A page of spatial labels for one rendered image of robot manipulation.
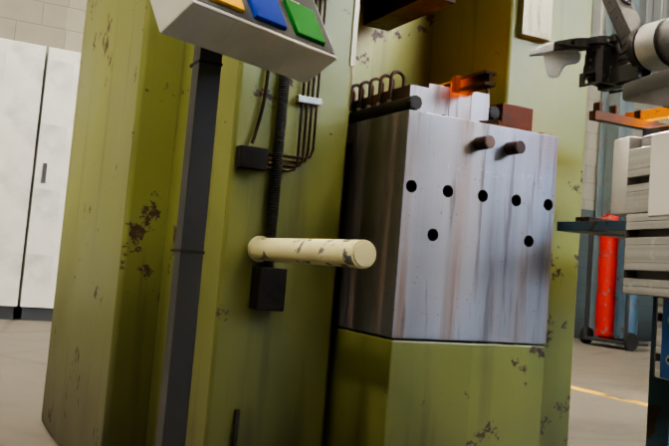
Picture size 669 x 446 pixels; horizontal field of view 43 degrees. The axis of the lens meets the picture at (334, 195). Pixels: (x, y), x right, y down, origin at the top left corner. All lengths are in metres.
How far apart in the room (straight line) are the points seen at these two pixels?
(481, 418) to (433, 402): 0.12
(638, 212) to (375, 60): 1.38
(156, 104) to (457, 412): 1.03
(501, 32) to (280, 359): 0.96
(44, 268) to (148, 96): 4.77
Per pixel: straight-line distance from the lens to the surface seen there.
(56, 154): 6.84
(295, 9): 1.46
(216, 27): 1.32
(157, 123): 2.12
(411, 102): 1.67
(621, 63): 1.44
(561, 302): 2.14
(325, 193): 1.78
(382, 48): 2.29
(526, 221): 1.81
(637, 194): 0.99
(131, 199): 2.09
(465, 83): 1.79
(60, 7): 7.71
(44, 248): 6.80
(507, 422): 1.82
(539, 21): 2.13
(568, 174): 2.16
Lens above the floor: 0.60
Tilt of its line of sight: 5 degrees up
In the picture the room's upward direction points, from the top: 5 degrees clockwise
